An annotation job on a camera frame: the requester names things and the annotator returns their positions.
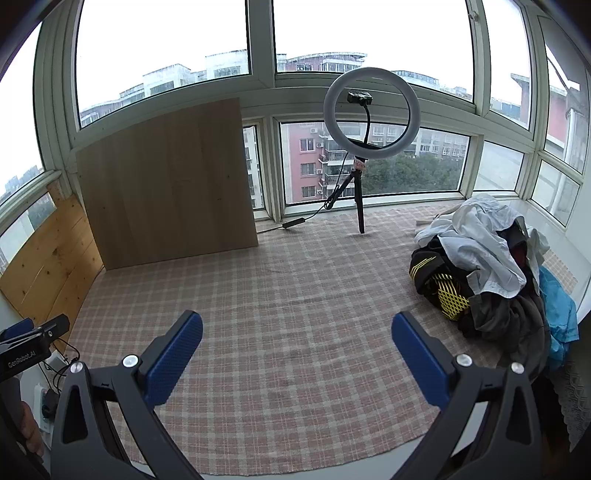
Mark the white power strip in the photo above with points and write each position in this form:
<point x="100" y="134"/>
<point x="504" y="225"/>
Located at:
<point x="40" y="397"/>

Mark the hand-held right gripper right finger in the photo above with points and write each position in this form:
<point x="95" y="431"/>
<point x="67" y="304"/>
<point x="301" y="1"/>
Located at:
<point x="422" y="360"/>

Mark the dark red garment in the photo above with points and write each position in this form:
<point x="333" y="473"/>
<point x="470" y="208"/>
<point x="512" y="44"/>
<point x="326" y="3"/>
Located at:
<point x="519" y="251"/>

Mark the white window frame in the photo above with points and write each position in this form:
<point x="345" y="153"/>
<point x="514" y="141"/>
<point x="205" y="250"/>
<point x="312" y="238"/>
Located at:
<point x="262" y="46"/>

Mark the black phone holder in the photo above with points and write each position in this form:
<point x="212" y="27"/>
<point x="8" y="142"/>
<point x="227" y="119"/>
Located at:
<point x="359" y="98"/>

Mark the grey garment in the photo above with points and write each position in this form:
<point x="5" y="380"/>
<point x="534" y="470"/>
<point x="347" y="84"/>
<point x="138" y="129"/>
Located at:
<point x="512" y="323"/>

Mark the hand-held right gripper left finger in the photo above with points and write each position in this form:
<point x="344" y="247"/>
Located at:
<point x="173" y="355"/>

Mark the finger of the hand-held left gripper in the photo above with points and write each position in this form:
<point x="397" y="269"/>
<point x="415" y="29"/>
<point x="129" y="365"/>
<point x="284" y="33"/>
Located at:
<point x="51" y="328"/>
<point x="16" y="330"/>

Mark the black plug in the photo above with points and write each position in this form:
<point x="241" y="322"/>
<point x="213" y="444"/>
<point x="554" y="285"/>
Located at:
<point x="48" y="406"/>

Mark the white charger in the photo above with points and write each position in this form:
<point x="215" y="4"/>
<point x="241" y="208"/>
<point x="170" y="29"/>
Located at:
<point x="57" y="361"/>

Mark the blue garment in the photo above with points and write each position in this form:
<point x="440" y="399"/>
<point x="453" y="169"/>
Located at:
<point x="556" y="304"/>

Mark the white shirt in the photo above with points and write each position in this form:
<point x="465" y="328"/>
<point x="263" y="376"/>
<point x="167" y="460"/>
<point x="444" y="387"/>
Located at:
<point x="475" y="240"/>

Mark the large light wooden board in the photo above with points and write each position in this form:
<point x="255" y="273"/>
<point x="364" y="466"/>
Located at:
<point x="171" y="184"/>

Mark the knotty pine wood board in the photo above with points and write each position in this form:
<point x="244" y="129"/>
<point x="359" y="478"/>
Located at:
<point x="51" y="263"/>

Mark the white lace cloth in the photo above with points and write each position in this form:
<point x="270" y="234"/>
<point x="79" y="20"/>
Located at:
<point x="575" y="401"/>

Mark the pink plaid blanket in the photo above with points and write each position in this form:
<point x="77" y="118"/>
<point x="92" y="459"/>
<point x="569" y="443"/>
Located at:
<point x="286" y="304"/>

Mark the person's left hand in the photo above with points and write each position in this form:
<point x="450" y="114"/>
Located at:
<point x="31" y="427"/>

